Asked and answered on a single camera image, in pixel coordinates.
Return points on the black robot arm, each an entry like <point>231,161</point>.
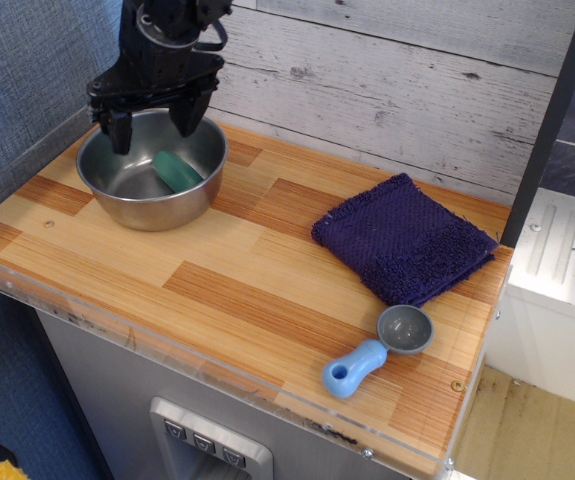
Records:
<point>169,58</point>

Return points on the yellow object at corner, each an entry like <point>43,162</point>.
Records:
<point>10,472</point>

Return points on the silver dispenser button panel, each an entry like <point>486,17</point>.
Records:
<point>195,447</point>

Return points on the dark blue folded napkin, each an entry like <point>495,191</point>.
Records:
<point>405,247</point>

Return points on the blue grey measuring scoop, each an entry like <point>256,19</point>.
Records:
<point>403,330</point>

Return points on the white ribbed drainboard unit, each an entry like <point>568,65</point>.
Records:
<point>533,336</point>

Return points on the black vertical frame post right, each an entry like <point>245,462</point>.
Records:
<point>559,103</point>

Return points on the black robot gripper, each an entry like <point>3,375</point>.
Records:
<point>167,57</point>

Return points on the stainless steel bowl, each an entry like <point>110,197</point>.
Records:
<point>128,188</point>

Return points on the green oblong toy item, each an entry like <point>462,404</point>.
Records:
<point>176,173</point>

